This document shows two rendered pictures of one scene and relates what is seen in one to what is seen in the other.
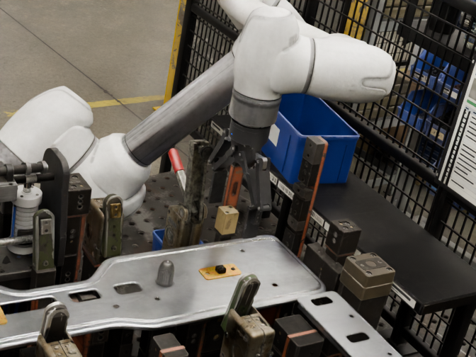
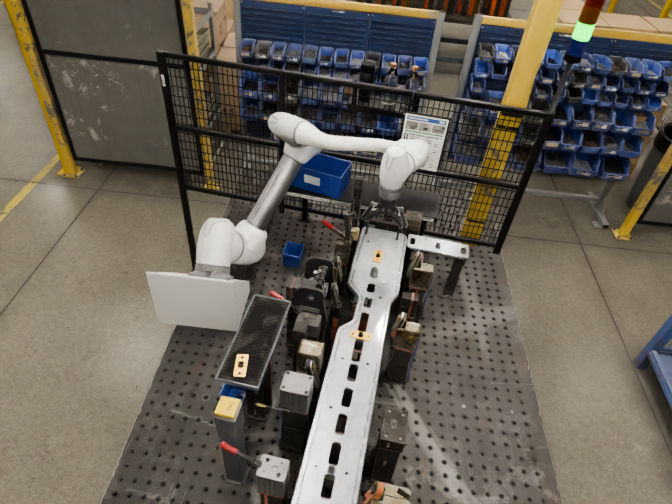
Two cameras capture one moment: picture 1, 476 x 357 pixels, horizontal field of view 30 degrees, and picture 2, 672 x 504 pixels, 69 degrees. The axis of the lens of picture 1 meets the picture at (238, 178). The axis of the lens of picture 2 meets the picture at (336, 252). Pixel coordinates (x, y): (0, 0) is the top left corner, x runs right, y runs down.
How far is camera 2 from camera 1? 1.51 m
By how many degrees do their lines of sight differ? 41
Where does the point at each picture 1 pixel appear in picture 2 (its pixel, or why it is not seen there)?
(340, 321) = (426, 244)
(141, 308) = (386, 291)
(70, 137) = (236, 240)
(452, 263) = (419, 194)
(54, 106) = (223, 231)
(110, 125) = (52, 200)
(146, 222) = not seen: hidden behind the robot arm
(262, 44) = (403, 167)
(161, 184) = not seen: hidden behind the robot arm
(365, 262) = (412, 216)
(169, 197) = not seen: hidden behind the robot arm
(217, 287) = (386, 262)
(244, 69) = (395, 180)
